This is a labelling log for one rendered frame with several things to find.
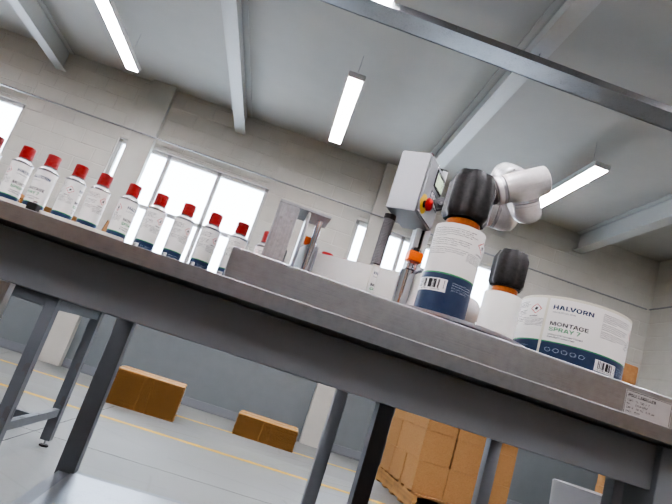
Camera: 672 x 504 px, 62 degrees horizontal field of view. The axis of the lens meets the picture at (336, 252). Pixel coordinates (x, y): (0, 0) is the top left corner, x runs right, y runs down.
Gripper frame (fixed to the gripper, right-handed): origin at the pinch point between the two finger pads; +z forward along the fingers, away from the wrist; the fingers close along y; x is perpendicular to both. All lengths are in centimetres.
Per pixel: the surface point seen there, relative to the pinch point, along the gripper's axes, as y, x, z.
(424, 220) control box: -5.9, 1.9, 5.1
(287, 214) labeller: 24.4, 1.2, 42.7
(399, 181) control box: -0.8, -10.1, 10.0
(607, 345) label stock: 53, 49, -10
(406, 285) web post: 21.3, 24.8, 18.2
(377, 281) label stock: 16.4, 21.3, 24.5
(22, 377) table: -73, 9, 172
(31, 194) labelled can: 28, -18, 104
